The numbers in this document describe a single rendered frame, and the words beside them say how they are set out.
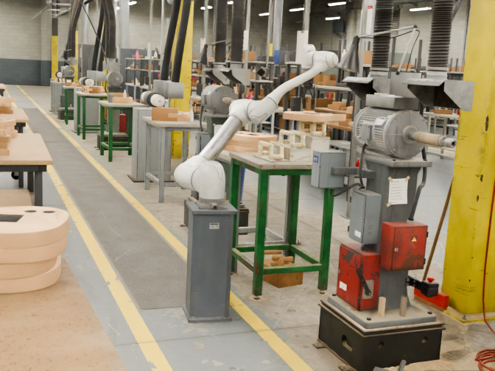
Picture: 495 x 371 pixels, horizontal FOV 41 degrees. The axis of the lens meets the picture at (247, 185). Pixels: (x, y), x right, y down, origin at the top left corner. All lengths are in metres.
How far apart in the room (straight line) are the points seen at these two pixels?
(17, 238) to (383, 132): 2.15
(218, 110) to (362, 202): 2.87
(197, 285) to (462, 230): 1.78
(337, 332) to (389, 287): 0.38
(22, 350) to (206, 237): 2.53
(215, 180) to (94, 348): 2.53
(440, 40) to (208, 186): 1.57
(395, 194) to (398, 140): 0.29
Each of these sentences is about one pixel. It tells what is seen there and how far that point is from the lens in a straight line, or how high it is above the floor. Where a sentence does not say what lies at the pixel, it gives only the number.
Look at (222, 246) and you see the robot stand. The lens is 4.08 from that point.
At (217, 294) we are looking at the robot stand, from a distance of 4.17.
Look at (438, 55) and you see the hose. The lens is 3.48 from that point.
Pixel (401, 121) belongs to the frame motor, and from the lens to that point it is 3.53.
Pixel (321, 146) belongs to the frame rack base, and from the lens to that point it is 4.69.
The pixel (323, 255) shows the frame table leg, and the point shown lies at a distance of 4.73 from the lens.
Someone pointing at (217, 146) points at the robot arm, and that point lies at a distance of 4.31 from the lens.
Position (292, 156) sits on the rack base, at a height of 0.97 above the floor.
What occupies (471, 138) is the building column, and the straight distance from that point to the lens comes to 4.55.
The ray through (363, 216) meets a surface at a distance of 3.57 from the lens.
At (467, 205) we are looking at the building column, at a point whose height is 0.74.
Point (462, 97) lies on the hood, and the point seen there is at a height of 1.46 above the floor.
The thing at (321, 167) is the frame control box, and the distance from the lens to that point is 3.66.
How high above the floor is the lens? 1.55
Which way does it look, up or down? 10 degrees down
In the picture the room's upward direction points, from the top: 3 degrees clockwise
